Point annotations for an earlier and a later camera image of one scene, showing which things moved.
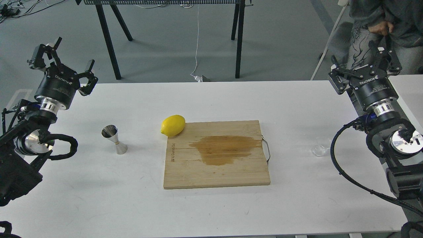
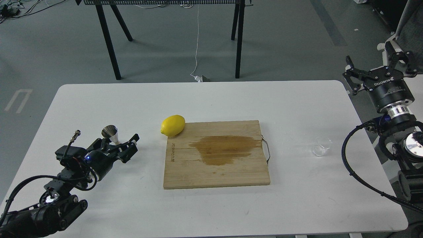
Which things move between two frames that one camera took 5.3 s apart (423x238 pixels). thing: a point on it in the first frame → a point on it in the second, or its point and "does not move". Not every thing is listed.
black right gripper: x=374 y=90 → x=386 y=85
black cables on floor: x=9 y=9 does not move
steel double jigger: x=110 y=131 does not move
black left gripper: x=57 y=87 → x=100 y=163
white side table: x=409 y=89 does not move
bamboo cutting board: x=214 y=154 does not move
